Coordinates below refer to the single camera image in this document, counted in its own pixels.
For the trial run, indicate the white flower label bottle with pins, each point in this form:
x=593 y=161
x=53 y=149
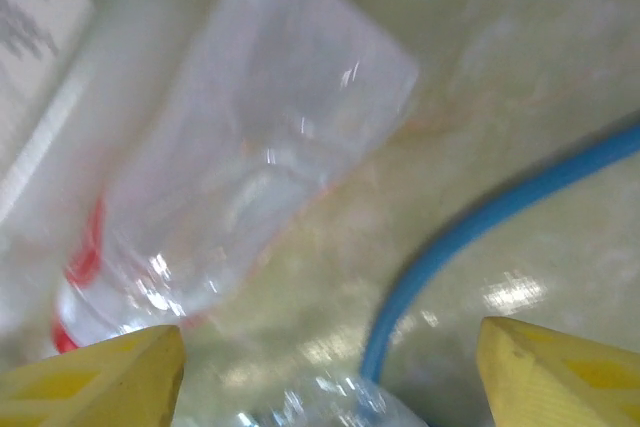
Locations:
x=30 y=47

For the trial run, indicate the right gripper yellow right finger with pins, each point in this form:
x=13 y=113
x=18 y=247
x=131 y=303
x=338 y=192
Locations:
x=560 y=387

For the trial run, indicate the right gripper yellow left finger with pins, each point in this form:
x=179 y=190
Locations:
x=100 y=387

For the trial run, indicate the clear bottle white red label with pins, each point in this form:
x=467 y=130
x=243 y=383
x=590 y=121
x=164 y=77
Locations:
x=260 y=122

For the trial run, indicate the blue plastic tube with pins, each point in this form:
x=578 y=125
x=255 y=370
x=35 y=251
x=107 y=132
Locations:
x=450 y=247

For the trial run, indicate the clear plastic bottle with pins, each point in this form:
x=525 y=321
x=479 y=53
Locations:
x=325 y=402

